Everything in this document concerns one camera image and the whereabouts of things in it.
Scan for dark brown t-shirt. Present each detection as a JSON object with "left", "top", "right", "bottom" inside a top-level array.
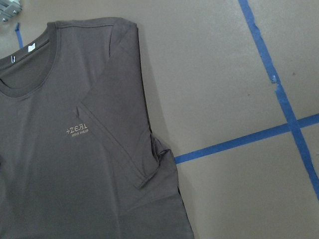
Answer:
[{"left": 0, "top": 17, "right": 194, "bottom": 239}]

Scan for blue tape grid lines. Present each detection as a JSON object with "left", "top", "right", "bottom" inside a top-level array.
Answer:
[{"left": 1, "top": 0, "right": 319, "bottom": 201}]

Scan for aluminium frame post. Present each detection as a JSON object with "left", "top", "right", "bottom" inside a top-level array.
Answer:
[{"left": 0, "top": 0, "right": 22, "bottom": 22}]

